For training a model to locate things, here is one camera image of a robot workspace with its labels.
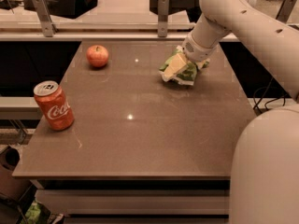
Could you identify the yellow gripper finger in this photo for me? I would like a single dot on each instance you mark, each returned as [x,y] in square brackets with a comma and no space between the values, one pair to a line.
[177,63]

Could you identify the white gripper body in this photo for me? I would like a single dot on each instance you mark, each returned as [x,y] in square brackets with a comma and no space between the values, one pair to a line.
[196,51]

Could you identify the green jalapeno chip bag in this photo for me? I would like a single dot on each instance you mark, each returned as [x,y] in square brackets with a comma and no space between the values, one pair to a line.
[188,75]

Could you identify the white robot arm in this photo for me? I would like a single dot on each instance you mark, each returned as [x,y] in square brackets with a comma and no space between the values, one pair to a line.
[264,185]

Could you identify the red coke can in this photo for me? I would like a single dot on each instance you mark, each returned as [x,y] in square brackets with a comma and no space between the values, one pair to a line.
[51,99]

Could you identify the green bag under table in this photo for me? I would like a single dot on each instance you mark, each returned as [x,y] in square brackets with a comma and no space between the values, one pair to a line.
[37,213]

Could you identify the black office chair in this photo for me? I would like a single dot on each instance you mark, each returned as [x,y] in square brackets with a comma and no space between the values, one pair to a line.
[183,0]

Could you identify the red apple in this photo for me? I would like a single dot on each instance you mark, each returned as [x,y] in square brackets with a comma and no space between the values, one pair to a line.
[97,56]

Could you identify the grey table drawer base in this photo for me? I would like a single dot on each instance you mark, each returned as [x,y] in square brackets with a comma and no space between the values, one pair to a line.
[143,198]

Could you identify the brown bin at left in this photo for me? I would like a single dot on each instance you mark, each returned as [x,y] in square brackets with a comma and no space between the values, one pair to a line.
[10,187]

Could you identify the middle metal rail bracket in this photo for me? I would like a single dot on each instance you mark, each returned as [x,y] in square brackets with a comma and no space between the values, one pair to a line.
[163,9]

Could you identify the left metal rail bracket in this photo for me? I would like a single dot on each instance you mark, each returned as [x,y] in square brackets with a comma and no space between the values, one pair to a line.
[47,25]

